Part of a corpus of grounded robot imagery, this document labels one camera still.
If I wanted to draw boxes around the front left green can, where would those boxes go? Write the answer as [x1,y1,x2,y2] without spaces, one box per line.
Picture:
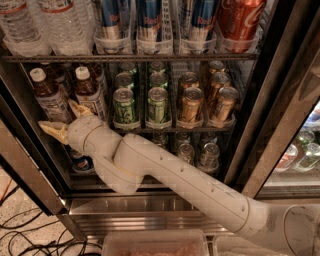
[113,87,137,124]

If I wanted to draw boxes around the front left gold can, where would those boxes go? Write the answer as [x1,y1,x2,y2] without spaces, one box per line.
[179,87,204,123]

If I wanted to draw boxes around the right Red Bull can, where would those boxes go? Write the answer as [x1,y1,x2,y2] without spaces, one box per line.
[187,0,218,54]

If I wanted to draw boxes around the red Coca-Cola can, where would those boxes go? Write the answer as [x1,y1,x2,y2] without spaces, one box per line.
[217,0,267,53]

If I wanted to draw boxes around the middle right green can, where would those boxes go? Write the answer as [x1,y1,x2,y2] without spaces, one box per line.
[149,72,168,89]

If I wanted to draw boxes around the gold can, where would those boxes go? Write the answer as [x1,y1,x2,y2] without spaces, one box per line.
[206,72,231,104]
[177,72,200,96]
[207,60,226,74]
[179,87,204,123]
[210,87,239,121]

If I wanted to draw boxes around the orange floor cable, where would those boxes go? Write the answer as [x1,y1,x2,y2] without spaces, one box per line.
[0,178,14,203]

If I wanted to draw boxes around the middle Red Bull can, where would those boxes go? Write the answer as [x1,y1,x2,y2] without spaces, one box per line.
[136,0,162,54]

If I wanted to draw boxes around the front right gold can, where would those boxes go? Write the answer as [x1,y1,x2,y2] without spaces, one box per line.
[210,87,239,121]

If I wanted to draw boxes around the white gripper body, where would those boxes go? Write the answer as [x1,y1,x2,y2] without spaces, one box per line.
[67,115,109,155]

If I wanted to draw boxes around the front right green can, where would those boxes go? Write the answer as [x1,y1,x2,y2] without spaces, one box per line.
[148,87,168,124]

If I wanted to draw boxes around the middle right gold can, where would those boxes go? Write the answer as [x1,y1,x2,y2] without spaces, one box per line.
[206,72,231,104]

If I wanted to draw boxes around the middle silver can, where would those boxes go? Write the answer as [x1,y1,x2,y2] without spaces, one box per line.
[177,143,195,164]

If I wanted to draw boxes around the right silver can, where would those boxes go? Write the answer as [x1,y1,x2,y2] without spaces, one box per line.
[199,142,220,169]

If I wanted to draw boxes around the right clear plastic bin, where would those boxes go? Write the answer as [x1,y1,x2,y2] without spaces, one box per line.
[213,235,268,256]

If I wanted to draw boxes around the clear water bottle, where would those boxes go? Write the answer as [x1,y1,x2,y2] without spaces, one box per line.
[37,0,91,56]
[0,0,51,57]

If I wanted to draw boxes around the left blue Pepsi can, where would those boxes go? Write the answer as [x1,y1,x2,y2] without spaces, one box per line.
[70,149,94,174]

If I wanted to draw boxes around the silver can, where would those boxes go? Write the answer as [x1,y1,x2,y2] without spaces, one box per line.
[199,142,220,169]
[177,143,195,164]

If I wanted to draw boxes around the black floor cables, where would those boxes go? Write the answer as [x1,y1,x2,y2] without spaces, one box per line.
[0,185,103,256]

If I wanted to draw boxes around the tea bottle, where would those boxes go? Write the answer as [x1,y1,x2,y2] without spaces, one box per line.
[74,66,107,120]
[29,68,72,124]
[88,63,107,96]
[41,62,70,95]

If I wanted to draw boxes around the stainless fridge door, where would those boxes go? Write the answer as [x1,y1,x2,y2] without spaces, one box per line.
[0,61,69,215]

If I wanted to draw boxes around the rear right gold can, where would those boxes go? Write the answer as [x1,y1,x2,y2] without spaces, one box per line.
[207,60,226,74]

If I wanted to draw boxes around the left clear water bottle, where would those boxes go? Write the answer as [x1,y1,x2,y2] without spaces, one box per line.
[0,0,51,57]

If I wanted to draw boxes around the red bull can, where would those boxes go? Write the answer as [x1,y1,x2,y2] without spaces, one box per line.
[187,0,218,54]
[136,0,162,54]
[101,0,123,53]

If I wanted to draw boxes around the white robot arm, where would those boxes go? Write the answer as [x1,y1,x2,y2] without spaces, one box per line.
[39,100,320,256]

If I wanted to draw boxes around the rear left gold can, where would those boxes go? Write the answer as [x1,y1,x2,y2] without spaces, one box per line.
[177,72,200,96]

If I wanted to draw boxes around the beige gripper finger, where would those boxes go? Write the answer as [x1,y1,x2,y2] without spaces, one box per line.
[68,99,93,119]
[38,121,69,145]

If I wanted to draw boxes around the green can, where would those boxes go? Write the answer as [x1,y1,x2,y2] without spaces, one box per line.
[113,87,137,124]
[149,72,168,89]
[148,87,168,124]
[115,72,134,90]

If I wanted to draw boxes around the middle left green can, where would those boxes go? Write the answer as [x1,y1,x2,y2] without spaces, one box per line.
[115,72,134,90]

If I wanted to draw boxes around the wire shelf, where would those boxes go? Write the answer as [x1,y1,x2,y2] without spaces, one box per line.
[1,53,259,63]
[45,125,236,136]

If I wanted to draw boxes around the right clear water bottle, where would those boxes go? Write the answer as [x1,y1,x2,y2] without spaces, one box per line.
[37,0,91,56]

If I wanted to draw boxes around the middle wire shelf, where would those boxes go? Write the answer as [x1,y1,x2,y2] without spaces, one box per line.
[45,125,236,136]

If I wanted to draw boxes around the upper wire shelf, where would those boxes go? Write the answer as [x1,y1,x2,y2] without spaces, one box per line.
[1,53,259,63]

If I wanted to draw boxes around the left Red Bull can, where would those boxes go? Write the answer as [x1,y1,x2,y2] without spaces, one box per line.
[101,0,123,53]

